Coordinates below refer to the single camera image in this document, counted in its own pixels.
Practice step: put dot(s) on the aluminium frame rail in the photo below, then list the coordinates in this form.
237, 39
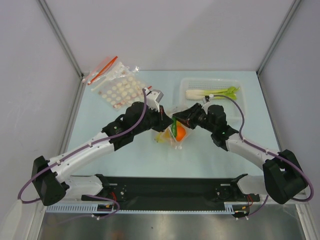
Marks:
50, 18

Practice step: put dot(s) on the clear dotted zip bag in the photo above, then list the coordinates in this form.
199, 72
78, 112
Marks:
174, 143

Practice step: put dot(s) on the dotted zip bag red slider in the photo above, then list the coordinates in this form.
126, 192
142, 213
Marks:
119, 87

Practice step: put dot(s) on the white slotted cable duct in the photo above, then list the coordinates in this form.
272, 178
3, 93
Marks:
106, 208

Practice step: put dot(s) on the orange fruit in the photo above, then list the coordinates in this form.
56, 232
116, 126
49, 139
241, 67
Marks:
181, 133

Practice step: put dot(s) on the white perforated plastic basket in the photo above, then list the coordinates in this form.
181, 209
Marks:
230, 109

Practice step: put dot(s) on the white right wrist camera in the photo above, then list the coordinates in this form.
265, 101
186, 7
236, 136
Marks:
206, 99

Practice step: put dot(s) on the clear zip bag red zipper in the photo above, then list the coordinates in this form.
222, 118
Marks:
99, 70

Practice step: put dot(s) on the green chili pepper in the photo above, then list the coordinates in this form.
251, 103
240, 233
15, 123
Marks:
174, 126

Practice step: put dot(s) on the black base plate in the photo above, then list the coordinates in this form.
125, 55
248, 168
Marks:
132, 191

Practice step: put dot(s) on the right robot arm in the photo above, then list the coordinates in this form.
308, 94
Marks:
282, 177

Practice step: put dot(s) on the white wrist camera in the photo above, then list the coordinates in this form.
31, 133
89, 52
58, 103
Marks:
153, 98
206, 99

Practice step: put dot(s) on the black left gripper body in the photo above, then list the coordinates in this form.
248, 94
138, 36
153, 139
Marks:
152, 121

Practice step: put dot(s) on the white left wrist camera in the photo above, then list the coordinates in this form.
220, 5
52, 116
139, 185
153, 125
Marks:
153, 98

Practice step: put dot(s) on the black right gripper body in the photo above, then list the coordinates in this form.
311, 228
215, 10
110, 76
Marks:
188, 116

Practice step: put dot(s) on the yellow lemon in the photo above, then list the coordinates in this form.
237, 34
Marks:
166, 135

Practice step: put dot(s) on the yellow banana bunch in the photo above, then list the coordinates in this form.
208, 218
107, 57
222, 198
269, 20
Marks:
159, 140

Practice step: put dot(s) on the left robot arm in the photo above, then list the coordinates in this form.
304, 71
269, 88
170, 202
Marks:
50, 175

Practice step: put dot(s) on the green onion stalk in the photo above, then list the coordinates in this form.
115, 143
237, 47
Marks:
198, 94

